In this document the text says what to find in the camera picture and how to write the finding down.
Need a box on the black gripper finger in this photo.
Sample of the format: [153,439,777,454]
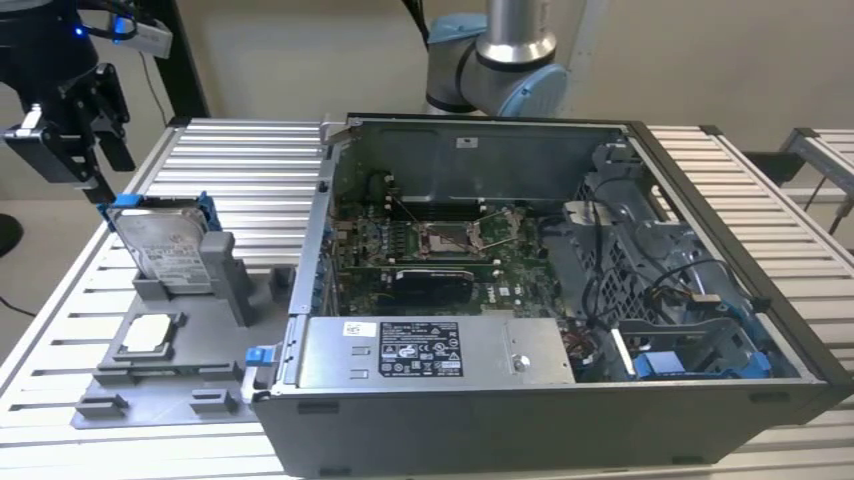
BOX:
[85,62,137,172]
[1,104,117,205]

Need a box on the hard disk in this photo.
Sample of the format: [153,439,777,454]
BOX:
[104,191,223,297]

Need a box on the installed disk blue carrier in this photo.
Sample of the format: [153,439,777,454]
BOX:
[630,349,775,382]

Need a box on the black round floor base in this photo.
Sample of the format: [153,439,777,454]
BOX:
[0,212,25,257]

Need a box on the grey parts rack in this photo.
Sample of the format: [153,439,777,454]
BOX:
[71,230,299,431]

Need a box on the silver CPU chip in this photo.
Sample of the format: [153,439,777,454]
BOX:
[123,314,179,356]

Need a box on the thin metal locking lever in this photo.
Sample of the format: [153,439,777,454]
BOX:
[388,192,426,226]

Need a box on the CPU socket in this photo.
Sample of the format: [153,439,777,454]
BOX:
[412,219,486,259]

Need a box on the black graphics card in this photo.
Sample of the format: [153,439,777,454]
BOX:
[339,267,479,307]

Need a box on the green computer motherboard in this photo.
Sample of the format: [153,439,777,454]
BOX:
[330,194,568,319]

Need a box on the silver power supply unit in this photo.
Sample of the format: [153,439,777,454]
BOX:
[296,315,576,389]

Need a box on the open dark PC case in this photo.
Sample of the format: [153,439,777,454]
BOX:
[251,112,843,479]

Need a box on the grey metal drive cage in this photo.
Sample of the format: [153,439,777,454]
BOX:
[540,169,769,334]

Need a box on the black table connector block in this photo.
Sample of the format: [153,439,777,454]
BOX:
[741,149,802,187]

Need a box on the aluminium slat side table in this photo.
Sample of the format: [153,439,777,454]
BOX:
[777,127,854,201]

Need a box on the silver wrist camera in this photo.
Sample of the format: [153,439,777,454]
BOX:
[109,14,175,57]

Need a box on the black metal frame post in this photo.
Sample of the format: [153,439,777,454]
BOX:
[143,0,212,126]

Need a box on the silver case hinge bracket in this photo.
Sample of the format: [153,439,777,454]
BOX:
[318,113,355,147]

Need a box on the black cable behind arm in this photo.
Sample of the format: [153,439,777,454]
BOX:
[398,0,435,54]

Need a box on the silver socket cover frame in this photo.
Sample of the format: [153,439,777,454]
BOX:
[474,203,530,247]

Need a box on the long black data wire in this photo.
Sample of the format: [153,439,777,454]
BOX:
[578,179,642,321]

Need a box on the red black wire bundle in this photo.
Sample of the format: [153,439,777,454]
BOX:
[559,324,599,366]

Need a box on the black power wire with connector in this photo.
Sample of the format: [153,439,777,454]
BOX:
[651,259,723,307]

